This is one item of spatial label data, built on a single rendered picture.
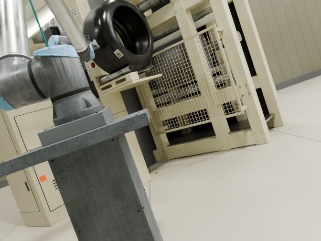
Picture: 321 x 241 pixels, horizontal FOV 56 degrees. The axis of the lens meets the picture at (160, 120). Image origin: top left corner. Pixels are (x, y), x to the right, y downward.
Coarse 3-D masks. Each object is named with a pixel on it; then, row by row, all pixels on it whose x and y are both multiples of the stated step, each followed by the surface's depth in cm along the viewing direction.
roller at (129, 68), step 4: (124, 68) 221; (128, 68) 218; (132, 68) 219; (116, 72) 226; (120, 72) 224; (124, 72) 222; (108, 76) 232; (112, 76) 229; (116, 76) 228; (100, 80) 238; (104, 80) 236; (108, 80) 234
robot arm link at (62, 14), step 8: (48, 0) 148; (56, 0) 150; (56, 8) 153; (64, 8) 156; (56, 16) 157; (64, 16) 158; (72, 16) 164; (64, 24) 162; (72, 24) 164; (64, 32) 167; (72, 32) 167; (80, 32) 172; (72, 40) 172; (80, 40) 174; (80, 48) 178; (88, 48) 182; (80, 56) 183; (88, 56) 184
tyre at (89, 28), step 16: (112, 0) 220; (96, 16) 212; (112, 16) 214; (128, 16) 250; (96, 32) 211; (112, 32) 211; (128, 32) 260; (144, 32) 253; (112, 48) 211; (128, 48) 260; (144, 48) 254; (96, 64) 226; (112, 64) 221; (128, 64) 222; (144, 64) 234
